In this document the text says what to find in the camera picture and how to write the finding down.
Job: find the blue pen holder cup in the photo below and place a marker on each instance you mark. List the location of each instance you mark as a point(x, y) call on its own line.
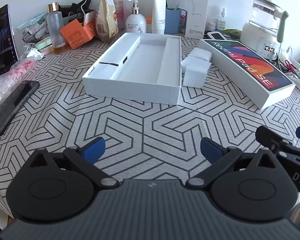
point(173, 21)

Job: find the small orange jar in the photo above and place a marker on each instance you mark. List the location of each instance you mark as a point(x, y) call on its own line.
point(149, 21)

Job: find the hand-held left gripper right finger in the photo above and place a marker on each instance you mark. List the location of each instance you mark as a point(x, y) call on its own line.
point(211, 150)

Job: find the colourful tablet box lid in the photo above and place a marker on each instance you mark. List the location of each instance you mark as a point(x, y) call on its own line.
point(247, 70)

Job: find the geometric patterned desktop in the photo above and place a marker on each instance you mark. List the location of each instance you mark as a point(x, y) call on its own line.
point(140, 130)

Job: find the white kettle base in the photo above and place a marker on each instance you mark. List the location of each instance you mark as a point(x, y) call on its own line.
point(257, 45)

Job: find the clear bubble wrap bag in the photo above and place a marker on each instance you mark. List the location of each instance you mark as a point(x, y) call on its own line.
point(7, 80)

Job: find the pink scissors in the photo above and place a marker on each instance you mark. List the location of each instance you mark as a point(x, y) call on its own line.
point(288, 65)

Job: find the clear plastic box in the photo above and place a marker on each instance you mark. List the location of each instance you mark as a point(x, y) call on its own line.
point(32, 28)

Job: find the tall white carton box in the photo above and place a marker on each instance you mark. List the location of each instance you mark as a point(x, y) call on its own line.
point(196, 11)

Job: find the green packet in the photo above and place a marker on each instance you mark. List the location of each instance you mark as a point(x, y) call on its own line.
point(232, 33)

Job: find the small clear spray bottle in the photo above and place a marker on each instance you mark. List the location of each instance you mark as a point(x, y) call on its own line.
point(222, 21)

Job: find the pink clear liquid bottle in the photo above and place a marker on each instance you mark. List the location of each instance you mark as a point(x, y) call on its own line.
point(119, 10)

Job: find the crumpled white tissue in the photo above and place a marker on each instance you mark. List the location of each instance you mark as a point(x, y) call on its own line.
point(33, 54)

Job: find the black hair clips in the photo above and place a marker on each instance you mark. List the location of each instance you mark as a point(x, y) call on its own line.
point(72, 7)

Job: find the white cardboard box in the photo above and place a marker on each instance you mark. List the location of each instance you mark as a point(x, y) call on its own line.
point(140, 62)

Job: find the beige nut snack bag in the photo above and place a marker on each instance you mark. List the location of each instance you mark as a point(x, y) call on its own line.
point(106, 15)

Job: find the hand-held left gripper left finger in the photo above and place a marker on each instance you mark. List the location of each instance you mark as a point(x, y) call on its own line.
point(94, 150)

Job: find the small white pill bottle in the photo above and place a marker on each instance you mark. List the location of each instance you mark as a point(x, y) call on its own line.
point(211, 27)

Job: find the white pocket router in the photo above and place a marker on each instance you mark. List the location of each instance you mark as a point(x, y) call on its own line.
point(216, 35)

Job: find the white cosmetic tube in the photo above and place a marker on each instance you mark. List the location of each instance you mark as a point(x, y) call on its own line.
point(159, 11)

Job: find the white charger block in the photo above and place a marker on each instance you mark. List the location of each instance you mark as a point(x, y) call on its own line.
point(196, 73)
point(202, 53)

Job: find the frosted bottle with gold cap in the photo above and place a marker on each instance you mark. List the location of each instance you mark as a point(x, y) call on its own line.
point(55, 30)

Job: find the green round container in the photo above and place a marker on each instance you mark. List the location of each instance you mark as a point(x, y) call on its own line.
point(43, 45)

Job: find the white pump bottle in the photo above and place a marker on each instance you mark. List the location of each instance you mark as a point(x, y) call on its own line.
point(135, 20)

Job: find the orange carton box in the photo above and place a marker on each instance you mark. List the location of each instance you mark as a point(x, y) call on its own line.
point(76, 35)

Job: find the black standing tablet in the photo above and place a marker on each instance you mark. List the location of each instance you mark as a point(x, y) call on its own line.
point(1, 42)

